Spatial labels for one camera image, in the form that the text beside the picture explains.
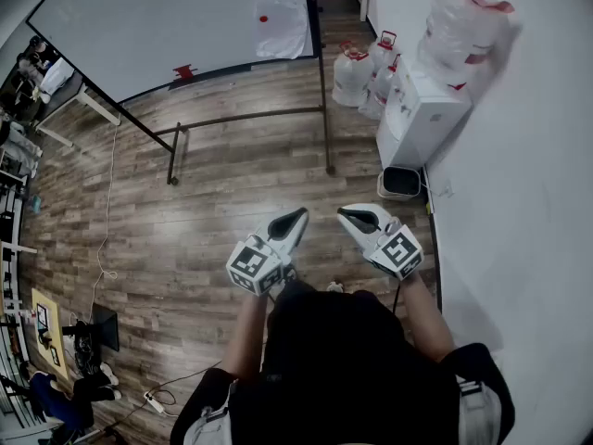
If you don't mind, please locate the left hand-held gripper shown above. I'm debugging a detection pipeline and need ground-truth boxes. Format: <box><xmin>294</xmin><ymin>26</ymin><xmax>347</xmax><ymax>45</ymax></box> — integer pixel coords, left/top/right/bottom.
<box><xmin>225</xmin><ymin>206</ymin><xmax>310</xmax><ymax>297</ymax></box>

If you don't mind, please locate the whiteboard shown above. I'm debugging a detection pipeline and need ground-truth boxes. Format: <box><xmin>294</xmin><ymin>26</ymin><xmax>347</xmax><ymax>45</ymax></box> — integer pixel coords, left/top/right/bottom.
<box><xmin>25</xmin><ymin>0</ymin><xmax>337</xmax><ymax>187</ymax></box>

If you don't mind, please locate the white wall cord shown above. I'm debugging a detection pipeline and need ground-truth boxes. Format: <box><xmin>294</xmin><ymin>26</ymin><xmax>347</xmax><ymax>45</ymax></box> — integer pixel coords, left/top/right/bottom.
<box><xmin>422</xmin><ymin>167</ymin><xmax>456</xmax><ymax>199</ymax></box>

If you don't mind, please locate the white water dispenser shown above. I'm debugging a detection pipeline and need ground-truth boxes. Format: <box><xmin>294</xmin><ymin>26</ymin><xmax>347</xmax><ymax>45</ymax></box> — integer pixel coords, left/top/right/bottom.
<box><xmin>375</xmin><ymin>56</ymin><xmax>473</xmax><ymax>172</ymax></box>

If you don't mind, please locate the white rope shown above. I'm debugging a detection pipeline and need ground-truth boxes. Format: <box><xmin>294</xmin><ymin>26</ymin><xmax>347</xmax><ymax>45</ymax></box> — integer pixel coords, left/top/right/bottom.
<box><xmin>87</xmin><ymin>113</ymin><xmax>122</xmax><ymax>314</ymax></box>

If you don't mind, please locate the person's left forearm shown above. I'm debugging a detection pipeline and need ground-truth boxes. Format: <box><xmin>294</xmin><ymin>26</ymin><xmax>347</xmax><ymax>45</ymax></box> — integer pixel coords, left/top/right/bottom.
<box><xmin>221</xmin><ymin>289</ymin><xmax>271</xmax><ymax>383</ymax></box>

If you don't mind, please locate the black metal rack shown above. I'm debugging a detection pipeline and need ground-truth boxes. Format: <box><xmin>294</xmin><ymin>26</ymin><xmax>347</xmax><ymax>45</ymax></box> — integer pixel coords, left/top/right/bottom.
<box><xmin>0</xmin><ymin>153</ymin><xmax>38</xmax><ymax>435</ymax></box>

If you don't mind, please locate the plastic-wrapped large water bottle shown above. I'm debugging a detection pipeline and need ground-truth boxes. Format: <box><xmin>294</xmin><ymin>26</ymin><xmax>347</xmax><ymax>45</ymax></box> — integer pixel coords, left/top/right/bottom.
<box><xmin>416</xmin><ymin>0</ymin><xmax>516</xmax><ymax>95</ymax></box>

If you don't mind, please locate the person's right forearm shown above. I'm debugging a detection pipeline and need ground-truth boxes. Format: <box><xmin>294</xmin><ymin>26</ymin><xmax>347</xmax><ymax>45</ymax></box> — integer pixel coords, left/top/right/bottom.
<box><xmin>397</xmin><ymin>273</ymin><xmax>458</xmax><ymax>364</ymax></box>

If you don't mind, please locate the grey shoulder strap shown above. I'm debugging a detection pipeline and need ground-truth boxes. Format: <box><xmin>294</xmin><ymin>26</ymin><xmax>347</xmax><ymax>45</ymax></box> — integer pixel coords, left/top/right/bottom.
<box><xmin>456</xmin><ymin>377</ymin><xmax>504</xmax><ymax>445</ymax></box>
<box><xmin>183</xmin><ymin>382</ymin><xmax>233</xmax><ymax>445</ymax></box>

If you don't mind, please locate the white plastic bag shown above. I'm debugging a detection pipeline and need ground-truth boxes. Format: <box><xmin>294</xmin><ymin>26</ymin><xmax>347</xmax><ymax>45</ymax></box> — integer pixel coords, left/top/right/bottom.
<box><xmin>254</xmin><ymin>0</ymin><xmax>315</xmax><ymax>60</ymax></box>

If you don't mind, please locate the white power strip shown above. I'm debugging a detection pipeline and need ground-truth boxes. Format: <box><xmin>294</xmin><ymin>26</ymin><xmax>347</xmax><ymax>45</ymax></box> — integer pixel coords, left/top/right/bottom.
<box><xmin>143</xmin><ymin>390</ymin><xmax>167</xmax><ymax>415</ymax></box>

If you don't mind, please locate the small yellow wooden table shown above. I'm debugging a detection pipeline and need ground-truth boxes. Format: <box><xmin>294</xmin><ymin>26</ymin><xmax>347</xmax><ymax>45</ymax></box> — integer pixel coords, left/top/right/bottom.
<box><xmin>31</xmin><ymin>287</ymin><xmax>69</xmax><ymax>380</ymax></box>

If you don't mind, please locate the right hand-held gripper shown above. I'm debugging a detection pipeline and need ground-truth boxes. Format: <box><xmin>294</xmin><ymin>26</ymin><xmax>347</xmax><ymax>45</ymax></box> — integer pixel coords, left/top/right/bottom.
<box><xmin>336</xmin><ymin>202</ymin><xmax>425</xmax><ymax>281</ymax></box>

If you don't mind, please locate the person's black shirt torso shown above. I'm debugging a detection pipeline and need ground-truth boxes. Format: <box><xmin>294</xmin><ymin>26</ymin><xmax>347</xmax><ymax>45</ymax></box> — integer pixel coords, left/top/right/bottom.
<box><xmin>169</xmin><ymin>279</ymin><xmax>516</xmax><ymax>445</ymax></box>

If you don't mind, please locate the thin black floor cable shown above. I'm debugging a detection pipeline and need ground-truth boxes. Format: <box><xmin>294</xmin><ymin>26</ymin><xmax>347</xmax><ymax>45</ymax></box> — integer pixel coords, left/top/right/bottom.
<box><xmin>104</xmin><ymin>359</ymin><xmax>223</xmax><ymax>435</ymax></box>

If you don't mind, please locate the black monitor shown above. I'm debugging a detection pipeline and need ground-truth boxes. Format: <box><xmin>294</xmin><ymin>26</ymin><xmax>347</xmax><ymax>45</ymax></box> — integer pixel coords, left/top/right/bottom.
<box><xmin>91</xmin><ymin>302</ymin><xmax>120</xmax><ymax>352</ymax></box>

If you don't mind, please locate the white trash bin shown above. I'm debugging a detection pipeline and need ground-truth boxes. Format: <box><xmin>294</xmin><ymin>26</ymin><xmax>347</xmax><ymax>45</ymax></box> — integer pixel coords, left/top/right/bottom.
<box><xmin>376</xmin><ymin>165</ymin><xmax>423</xmax><ymax>202</ymax></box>

